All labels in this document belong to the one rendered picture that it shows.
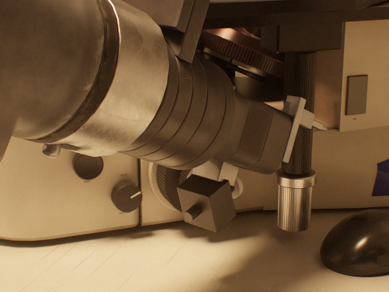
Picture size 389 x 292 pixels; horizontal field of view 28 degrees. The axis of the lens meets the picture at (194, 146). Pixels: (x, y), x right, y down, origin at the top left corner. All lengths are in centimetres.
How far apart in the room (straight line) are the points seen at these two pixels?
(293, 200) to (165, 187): 10
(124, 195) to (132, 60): 24
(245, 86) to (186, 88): 34
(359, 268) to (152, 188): 18
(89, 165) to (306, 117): 17
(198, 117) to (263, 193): 24
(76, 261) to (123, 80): 24
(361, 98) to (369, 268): 18
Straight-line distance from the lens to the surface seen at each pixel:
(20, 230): 64
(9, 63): 36
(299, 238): 66
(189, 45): 46
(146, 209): 66
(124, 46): 41
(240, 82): 81
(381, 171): 71
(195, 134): 47
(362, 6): 56
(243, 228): 67
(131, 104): 41
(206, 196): 53
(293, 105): 55
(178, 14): 45
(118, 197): 63
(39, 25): 37
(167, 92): 44
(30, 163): 62
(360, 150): 71
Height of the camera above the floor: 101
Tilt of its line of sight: 17 degrees down
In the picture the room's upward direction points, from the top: straight up
